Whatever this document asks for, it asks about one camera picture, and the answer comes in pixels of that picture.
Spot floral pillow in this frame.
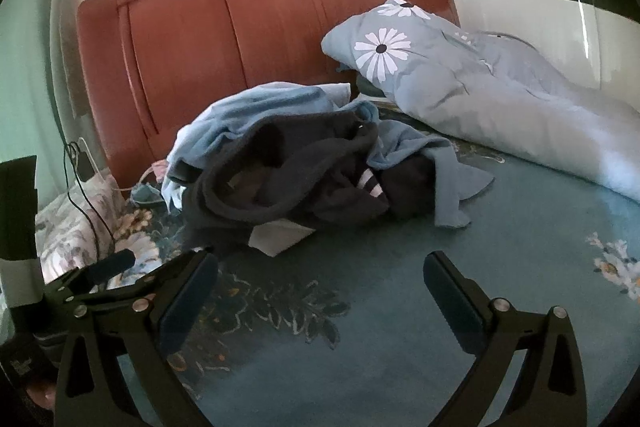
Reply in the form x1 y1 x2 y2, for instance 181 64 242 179
35 167 126 283

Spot white wardrobe with black stripe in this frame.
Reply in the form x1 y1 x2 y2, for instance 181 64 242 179
420 0 640 93

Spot dark grey hoodie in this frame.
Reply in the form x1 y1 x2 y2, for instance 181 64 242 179
182 110 391 253

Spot light blue t-shirt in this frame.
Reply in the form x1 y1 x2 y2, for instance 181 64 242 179
165 82 381 208

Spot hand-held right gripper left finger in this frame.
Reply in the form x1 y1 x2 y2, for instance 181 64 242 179
54 251 219 427

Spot black striped pants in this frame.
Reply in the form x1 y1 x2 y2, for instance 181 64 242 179
350 154 441 220

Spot daisy print quilt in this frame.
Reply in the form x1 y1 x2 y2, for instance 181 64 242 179
321 0 640 203

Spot red wooden headboard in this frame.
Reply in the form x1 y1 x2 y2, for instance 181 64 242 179
76 0 461 193

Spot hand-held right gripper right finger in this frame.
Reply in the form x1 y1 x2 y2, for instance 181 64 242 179
424 251 588 427

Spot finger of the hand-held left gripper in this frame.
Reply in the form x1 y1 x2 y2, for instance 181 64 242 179
85 249 137 286

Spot teal floral blanket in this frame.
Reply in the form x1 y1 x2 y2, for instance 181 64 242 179
35 102 640 427

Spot black charger cable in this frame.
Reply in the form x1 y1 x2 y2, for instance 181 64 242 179
62 140 117 253

